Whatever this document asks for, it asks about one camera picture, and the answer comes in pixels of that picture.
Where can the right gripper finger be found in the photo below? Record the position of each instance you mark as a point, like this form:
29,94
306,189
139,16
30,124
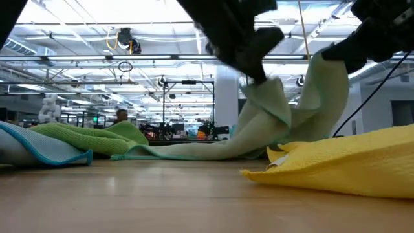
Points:
351,51

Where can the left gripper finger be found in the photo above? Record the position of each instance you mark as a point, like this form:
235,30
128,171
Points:
255,55

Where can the pale green teal-edged towel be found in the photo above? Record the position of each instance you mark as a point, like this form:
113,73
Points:
258,129

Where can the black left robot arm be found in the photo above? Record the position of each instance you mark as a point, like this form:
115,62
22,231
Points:
8,16

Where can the yellow microfiber towel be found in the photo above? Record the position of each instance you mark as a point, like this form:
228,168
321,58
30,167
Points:
339,165

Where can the bright green microfiber towel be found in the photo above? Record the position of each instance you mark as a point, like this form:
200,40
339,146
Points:
90,136

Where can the light blue microfiber towel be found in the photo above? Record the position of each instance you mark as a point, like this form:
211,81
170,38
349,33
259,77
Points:
35,145

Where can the black standing panel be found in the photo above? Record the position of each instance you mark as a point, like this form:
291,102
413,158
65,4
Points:
242,106

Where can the person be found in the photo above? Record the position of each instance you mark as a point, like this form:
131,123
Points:
121,116

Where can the long horizontal light bar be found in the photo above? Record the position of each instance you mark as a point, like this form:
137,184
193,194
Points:
64,57

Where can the white robot figure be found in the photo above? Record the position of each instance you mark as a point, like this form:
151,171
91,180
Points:
50,110

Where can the black metal frame stand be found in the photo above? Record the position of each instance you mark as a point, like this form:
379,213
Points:
188,82

